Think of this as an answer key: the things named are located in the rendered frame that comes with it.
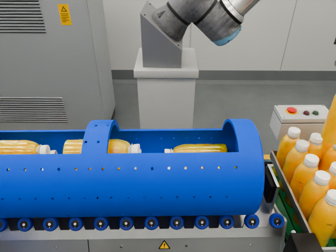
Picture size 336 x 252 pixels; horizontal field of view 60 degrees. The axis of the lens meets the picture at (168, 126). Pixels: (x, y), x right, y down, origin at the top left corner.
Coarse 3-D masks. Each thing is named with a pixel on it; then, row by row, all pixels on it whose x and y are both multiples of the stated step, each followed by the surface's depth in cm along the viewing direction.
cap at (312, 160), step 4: (308, 156) 89; (312, 156) 89; (316, 156) 89; (304, 160) 90; (308, 160) 88; (312, 160) 88; (316, 160) 88; (308, 164) 89; (312, 164) 88; (316, 164) 89
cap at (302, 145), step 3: (297, 141) 95; (300, 141) 96; (303, 141) 96; (306, 141) 95; (297, 144) 95; (300, 144) 94; (303, 144) 94; (306, 144) 94; (297, 147) 95; (300, 147) 94; (303, 147) 94; (306, 147) 94; (303, 150) 94
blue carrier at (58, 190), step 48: (48, 144) 99; (96, 144) 76; (144, 144) 100; (240, 144) 76; (0, 192) 74; (48, 192) 74; (96, 192) 74; (144, 192) 74; (192, 192) 74; (240, 192) 75
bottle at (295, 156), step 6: (294, 150) 97; (300, 150) 95; (306, 150) 95; (288, 156) 98; (294, 156) 96; (300, 156) 95; (288, 162) 98; (294, 162) 96; (288, 168) 99; (294, 168) 97; (288, 174) 100; (288, 180) 101; (282, 186) 104
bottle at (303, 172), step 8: (296, 168) 93; (304, 168) 90; (312, 168) 89; (296, 176) 92; (304, 176) 90; (312, 176) 89; (296, 184) 93; (304, 184) 91; (296, 192) 94; (288, 200) 99
